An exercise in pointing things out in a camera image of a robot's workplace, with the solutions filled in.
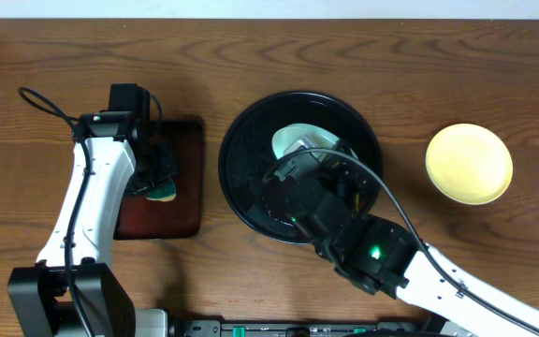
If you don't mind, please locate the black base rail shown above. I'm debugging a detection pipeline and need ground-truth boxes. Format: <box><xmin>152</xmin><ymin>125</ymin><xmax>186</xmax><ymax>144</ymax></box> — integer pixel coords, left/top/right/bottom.
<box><xmin>136</xmin><ymin>308</ymin><xmax>476</xmax><ymax>337</ymax></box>

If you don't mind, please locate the dark red square tray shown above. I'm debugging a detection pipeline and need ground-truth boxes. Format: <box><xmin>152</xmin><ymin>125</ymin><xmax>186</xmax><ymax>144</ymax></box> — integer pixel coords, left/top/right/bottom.
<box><xmin>114</xmin><ymin>120</ymin><xmax>204</xmax><ymax>240</ymax></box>

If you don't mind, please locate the round black tray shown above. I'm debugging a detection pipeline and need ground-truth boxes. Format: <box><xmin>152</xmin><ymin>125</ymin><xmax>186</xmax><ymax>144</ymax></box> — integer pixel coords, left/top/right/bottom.
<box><xmin>218</xmin><ymin>91</ymin><xmax>383</xmax><ymax>244</ymax></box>

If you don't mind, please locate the yellow plate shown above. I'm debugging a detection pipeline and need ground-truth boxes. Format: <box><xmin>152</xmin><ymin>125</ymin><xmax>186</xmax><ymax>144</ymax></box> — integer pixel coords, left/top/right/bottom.
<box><xmin>425</xmin><ymin>124</ymin><xmax>514</xmax><ymax>205</ymax></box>

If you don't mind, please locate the green yellow scrub sponge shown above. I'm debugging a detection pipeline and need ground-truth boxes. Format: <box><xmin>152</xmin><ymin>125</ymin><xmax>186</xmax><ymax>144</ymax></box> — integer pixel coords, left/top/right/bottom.
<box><xmin>145</xmin><ymin>178</ymin><xmax>177</xmax><ymax>202</ymax></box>

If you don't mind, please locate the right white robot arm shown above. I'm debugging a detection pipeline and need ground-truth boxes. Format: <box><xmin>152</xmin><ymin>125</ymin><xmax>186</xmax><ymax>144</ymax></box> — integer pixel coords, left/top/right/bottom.
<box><xmin>263</xmin><ymin>148</ymin><xmax>539</xmax><ymax>336</ymax></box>

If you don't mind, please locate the light blue plate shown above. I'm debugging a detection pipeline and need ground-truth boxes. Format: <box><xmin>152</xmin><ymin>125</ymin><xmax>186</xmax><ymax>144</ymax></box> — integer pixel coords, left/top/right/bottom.
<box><xmin>271</xmin><ymin>124</ymin><xmax>344</xmax><ymax>159</ymax></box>

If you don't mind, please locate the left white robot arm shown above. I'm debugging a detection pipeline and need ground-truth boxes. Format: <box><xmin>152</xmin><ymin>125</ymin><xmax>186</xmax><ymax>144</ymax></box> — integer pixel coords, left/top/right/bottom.
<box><xmin>7</xmin><ymin>110</ymin><xmax>169</xmax><ymax>336</ymax></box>

